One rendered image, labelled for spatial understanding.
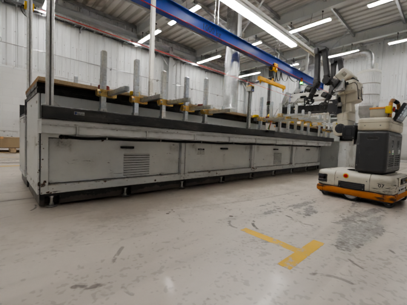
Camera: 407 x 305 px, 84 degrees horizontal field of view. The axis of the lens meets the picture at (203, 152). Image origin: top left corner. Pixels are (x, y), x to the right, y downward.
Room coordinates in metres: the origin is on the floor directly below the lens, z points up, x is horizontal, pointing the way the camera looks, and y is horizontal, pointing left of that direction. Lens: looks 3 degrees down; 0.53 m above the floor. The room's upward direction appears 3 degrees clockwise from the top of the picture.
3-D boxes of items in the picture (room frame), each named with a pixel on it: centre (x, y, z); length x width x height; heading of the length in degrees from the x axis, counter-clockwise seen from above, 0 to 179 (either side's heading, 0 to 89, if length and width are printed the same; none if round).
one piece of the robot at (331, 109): (2.61, -1.52, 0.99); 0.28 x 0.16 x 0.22; 128
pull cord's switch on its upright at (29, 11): (2.23, 1.72, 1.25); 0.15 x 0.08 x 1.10; 133
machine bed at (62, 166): (3.52, -0.50, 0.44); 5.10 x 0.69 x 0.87; 133
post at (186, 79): (2.14, 0.19, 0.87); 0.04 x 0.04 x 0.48; 43
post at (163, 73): (1.97, 0.37, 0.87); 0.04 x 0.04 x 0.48; 43
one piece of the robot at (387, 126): (2.31, -1.75, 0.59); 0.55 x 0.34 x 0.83; 128
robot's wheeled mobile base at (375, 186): (2.39, -1.70, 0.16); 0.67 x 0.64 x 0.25; 38
